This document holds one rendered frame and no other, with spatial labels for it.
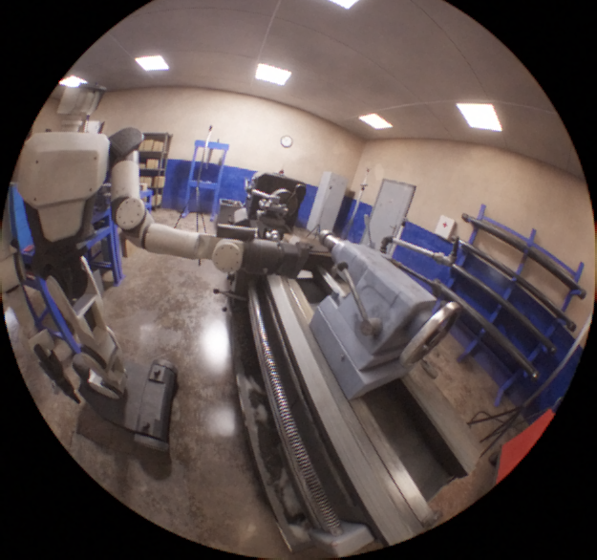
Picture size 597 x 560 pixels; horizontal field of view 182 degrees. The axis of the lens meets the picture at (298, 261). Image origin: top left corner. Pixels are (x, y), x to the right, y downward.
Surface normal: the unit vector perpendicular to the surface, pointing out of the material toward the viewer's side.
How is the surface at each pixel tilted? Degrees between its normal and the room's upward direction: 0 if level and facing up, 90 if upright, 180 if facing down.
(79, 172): 97
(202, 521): 0
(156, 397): 0
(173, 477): 0
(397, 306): 82
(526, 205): 90
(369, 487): 36
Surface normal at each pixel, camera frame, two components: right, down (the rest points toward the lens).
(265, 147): 0.31, 0.47
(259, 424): 0.27, -0.88
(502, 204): -0.91, -0.11
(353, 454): -0.31, -0.77
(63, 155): 0.89, 0.44
